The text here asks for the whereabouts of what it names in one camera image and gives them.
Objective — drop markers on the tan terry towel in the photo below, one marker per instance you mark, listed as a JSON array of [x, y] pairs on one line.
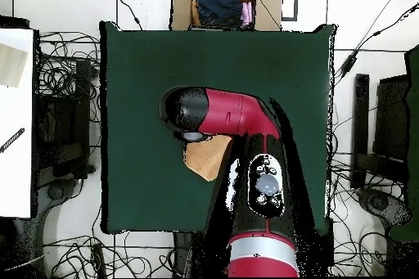
[[206, 158]]

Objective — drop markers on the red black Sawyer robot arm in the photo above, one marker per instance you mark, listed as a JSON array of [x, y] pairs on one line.
[[235, 112]]

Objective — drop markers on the dark green table cloth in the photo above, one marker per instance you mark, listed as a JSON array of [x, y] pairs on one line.
[[147, 63]]

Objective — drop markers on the tan garment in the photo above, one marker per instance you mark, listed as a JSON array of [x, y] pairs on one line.
[[195, 14]]

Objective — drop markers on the pink garment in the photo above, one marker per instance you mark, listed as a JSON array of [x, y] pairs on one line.
[[247, 14]]

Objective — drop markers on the brown cardboard box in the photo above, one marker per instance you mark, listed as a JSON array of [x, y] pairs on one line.
[[180, 7]]

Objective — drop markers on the dark blue jeans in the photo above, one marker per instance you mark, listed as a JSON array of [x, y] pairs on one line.
[[217, 2]]

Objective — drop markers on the grey chair base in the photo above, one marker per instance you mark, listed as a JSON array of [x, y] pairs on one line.
[[55, 192]]

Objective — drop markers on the white desk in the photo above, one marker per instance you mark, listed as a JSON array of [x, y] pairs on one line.
[[16, 177]]

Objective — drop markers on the black striped tool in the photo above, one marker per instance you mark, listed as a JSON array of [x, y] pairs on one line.
[[12, 140]]

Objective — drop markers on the dark green fabric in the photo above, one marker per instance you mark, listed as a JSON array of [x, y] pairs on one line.
[[414, 128]]

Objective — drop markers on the beige paper sheet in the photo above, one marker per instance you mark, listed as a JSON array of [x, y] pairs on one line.
[[11, 66]]

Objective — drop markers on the black chair frame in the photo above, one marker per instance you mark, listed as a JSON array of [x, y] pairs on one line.
[[361, 112]]

